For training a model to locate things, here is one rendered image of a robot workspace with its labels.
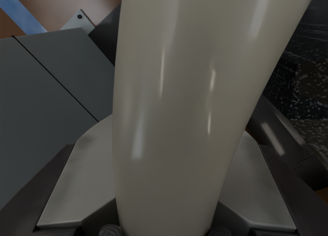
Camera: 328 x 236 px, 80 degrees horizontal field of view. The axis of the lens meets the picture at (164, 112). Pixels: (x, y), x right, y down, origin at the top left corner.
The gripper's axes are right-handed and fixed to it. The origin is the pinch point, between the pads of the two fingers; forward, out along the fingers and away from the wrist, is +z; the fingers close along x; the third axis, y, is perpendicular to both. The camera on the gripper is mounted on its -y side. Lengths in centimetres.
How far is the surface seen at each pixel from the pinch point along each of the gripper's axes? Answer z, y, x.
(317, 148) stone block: 23.7, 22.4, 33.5
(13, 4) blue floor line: 90, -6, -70
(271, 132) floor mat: 79, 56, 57
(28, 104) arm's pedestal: 29.8, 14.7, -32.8
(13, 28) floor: 90, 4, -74
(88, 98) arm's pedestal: 49, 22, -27
